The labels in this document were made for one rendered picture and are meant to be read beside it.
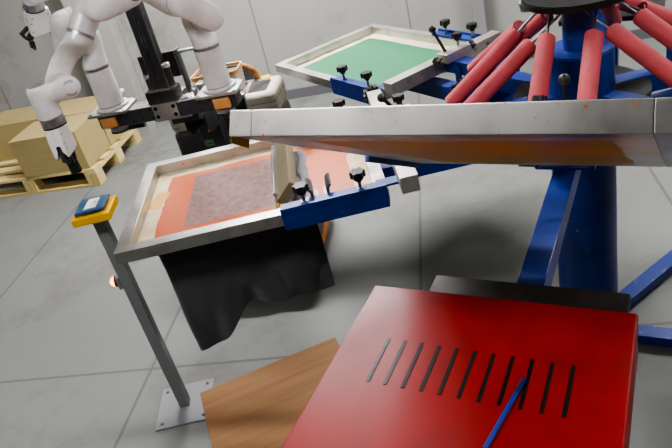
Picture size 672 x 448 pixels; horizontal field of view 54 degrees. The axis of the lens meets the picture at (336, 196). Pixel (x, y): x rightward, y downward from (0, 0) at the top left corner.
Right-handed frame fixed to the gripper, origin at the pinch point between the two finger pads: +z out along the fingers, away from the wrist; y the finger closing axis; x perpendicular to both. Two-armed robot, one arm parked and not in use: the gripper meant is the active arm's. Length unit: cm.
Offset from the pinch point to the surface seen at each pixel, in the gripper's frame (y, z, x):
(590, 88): 44, -5, 152
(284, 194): 32, 11, 67
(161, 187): -2.6, 15.5, 23.4
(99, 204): 2.4, 13.9, 3.3
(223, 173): -1.9, 15.4, 45.2
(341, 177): 21, 15, 84
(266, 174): 7, 15, 60
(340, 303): -42, 111, 69
